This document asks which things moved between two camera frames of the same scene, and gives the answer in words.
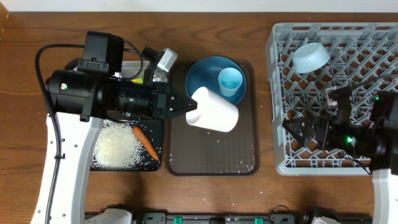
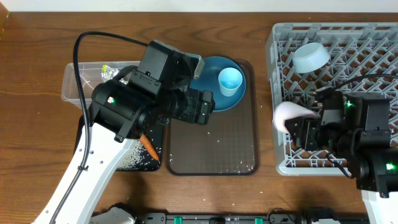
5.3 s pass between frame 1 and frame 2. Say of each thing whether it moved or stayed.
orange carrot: stayed
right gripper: stayed
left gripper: moved
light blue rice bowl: stayed
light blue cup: stayed
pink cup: moved
